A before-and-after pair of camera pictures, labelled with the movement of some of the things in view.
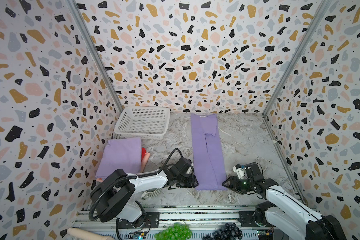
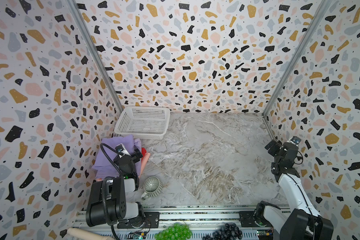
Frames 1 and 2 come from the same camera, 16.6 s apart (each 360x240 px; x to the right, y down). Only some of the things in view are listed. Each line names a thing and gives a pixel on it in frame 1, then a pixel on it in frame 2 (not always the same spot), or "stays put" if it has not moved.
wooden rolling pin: [78, 232] stays put
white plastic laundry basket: [143, 122] stays put
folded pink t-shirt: [144, 162] stays put
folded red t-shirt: [143, 151] stays put
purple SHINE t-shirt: [209, 162] -> [129, 141]
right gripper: [236, 182] -> [276, 147]
